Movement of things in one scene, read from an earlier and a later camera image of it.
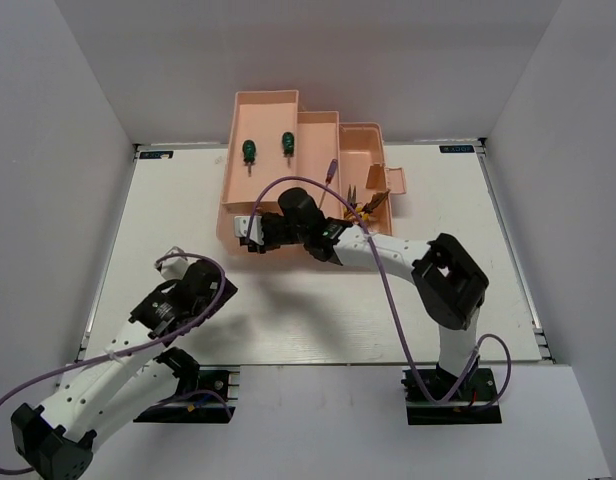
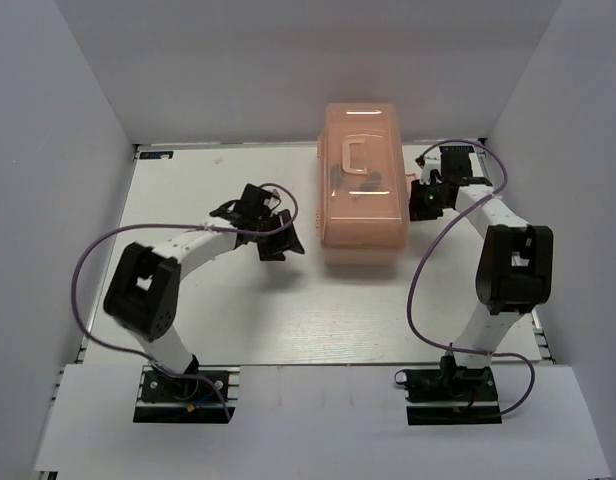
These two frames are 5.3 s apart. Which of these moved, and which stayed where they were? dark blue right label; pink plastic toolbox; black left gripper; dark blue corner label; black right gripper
Moved: pink plastic toolbox; black left gripper; black right gripper
Stayed: dark blue right label; dark blue corner label
